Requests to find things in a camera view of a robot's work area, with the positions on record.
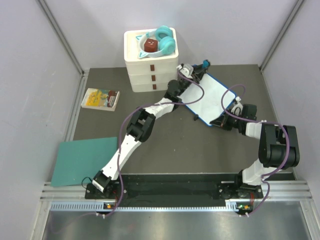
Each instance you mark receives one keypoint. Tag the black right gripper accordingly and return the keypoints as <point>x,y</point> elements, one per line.
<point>222,121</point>

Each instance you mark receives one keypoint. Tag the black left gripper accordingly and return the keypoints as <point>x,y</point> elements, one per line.
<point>198,73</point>

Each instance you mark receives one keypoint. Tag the blue heart-shaped eraser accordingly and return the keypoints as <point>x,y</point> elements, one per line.
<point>205,64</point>

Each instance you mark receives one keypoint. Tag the blue-framed whiteboard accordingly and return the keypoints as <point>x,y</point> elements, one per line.
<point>207,103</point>

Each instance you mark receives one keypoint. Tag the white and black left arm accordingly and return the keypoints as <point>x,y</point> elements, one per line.
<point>137,128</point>

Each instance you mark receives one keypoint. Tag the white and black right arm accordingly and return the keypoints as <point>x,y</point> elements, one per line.
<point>278,148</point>

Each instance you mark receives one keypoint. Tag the white stacked drawer box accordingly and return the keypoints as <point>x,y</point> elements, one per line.
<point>148,74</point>

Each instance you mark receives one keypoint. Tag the teal cat-ear headphones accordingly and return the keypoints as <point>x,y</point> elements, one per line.
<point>166,44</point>

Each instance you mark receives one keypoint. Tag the dark red cube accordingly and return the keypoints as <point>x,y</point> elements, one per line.
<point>150,45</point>

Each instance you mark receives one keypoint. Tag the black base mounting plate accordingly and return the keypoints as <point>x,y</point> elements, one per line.
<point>217,186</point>

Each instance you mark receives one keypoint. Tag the yellow illustrated book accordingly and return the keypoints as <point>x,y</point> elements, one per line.
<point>100,99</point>

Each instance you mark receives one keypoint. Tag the teal green mat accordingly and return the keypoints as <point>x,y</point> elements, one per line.
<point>79,160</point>

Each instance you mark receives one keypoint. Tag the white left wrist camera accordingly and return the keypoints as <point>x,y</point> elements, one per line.
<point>185,70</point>

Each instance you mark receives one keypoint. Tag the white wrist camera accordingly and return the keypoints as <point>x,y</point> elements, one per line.
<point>185,70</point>
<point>237,106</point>

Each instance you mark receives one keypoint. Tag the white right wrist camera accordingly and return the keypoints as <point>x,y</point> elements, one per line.
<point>237,106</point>

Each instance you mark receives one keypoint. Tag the aluminium front rail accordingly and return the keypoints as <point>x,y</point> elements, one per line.
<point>282,191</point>

